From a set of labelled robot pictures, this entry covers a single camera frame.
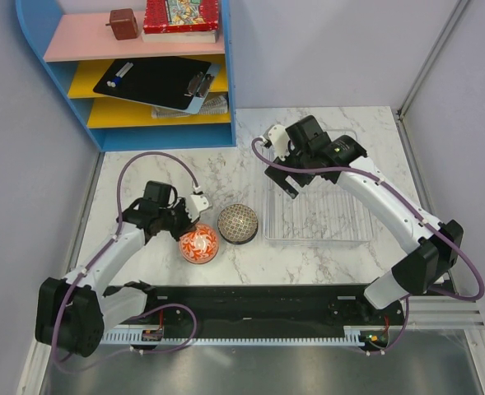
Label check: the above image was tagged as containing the orange white patterned bowl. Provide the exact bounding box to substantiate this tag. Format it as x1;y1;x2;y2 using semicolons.
179;223;220;265

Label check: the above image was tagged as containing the white wire dish rack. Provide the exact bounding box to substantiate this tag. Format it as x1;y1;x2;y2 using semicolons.
262;129;375;248

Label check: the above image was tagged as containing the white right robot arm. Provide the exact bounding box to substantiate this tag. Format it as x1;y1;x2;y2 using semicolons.
263;115;463;324

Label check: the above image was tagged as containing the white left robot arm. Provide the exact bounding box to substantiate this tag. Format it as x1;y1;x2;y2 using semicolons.
35;181;211;357

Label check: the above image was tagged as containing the black mosaic patterned bowl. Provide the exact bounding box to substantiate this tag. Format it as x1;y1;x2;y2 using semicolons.
217;203;259;245

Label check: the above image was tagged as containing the patterned paper booklet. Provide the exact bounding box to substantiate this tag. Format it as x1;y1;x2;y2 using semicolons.
151;93;229;119

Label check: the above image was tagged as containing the blue shelf unit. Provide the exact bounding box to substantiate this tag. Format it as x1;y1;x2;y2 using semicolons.
15;1;236;152

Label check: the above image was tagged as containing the black clipboard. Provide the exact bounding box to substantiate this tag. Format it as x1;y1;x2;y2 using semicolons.
93;56;222;114

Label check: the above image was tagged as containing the white blue marker pen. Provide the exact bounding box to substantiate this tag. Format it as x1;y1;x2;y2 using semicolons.
107;62;133;88

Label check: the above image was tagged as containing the white book under red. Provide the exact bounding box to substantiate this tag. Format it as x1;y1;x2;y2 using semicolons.
141;30;219;44

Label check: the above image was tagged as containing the brown wooden cube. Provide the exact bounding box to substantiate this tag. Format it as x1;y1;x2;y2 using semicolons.
106;8;139;40

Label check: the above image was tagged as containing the red patterned book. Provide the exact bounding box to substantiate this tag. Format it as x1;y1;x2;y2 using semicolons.
143;0;220;34

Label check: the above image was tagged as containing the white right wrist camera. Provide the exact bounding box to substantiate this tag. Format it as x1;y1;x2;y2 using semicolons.
263;124;291;161

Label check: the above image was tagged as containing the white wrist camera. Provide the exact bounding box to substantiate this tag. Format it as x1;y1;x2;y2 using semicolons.
185;191;212;222
263;124;291;161

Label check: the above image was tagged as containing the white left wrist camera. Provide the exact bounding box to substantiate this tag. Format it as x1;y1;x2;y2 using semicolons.
185;191;212;222

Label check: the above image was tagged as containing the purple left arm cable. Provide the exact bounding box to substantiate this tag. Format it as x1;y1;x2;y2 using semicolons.
52;151;202;375

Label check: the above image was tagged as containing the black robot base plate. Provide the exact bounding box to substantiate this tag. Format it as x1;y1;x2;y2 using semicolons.
129;283;403;332

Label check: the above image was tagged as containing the light blue cable duct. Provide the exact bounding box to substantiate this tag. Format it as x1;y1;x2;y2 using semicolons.
100;325;387;347

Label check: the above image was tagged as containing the aluminium corner frame post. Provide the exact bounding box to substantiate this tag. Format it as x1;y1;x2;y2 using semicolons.
395;0;473;120

